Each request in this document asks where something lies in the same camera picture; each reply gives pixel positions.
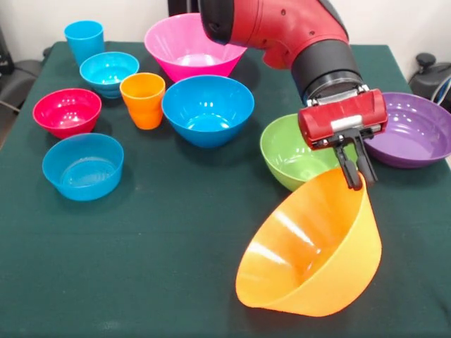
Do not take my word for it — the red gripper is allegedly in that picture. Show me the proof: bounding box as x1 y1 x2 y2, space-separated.
297 88 389 192

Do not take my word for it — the large orange bowl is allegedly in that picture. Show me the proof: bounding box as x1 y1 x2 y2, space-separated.
235 167 383 317

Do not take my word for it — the purple bowl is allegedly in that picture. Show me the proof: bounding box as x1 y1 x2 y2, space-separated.
362 92 451 169

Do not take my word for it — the green bowl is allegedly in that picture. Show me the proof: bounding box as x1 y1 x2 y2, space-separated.
259 113 348 193

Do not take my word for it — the large pink bowl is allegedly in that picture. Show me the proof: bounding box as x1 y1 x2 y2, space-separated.
144 13 249 84

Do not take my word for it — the orange cup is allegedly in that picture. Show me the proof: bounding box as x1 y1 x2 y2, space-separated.
119 72 166 130

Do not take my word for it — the dark green tablecloth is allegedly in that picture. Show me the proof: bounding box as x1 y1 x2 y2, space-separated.
0 41 451 338

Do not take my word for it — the small ribbed cyan bowl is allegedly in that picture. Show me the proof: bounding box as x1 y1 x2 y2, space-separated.
79 51 140 99

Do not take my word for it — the translucent blue bowl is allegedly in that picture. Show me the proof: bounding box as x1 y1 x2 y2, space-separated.
42 132 125 202

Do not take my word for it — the small crimson bowl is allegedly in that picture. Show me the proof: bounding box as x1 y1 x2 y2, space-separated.
32 87 103 139

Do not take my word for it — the blue cup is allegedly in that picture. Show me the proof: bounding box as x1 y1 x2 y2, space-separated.
63 20 106 68

